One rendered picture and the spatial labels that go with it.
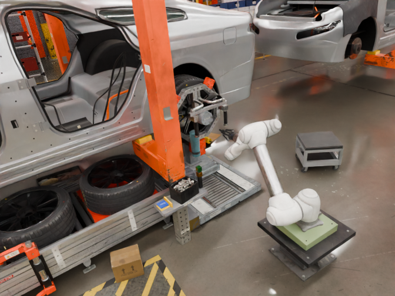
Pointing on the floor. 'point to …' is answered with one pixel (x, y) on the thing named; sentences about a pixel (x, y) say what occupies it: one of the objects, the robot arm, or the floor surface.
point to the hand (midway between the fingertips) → (221, 131)
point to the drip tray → (57, 176)
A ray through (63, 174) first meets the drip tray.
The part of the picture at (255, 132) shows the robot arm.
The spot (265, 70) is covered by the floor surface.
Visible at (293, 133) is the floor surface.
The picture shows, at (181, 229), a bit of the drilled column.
